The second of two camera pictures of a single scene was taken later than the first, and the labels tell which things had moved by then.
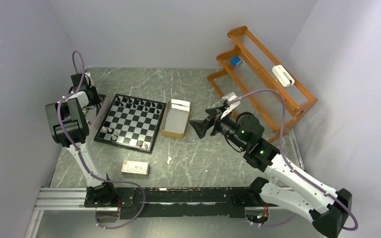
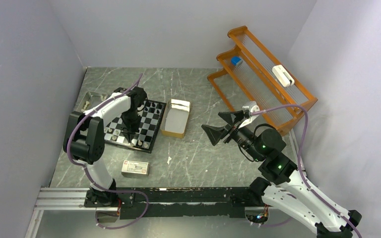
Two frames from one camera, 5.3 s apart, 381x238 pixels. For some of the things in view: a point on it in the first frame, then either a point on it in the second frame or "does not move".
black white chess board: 131,123 does not move
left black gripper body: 96,99 -> 131,121
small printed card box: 133,168 does not move
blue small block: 234,60 does not move
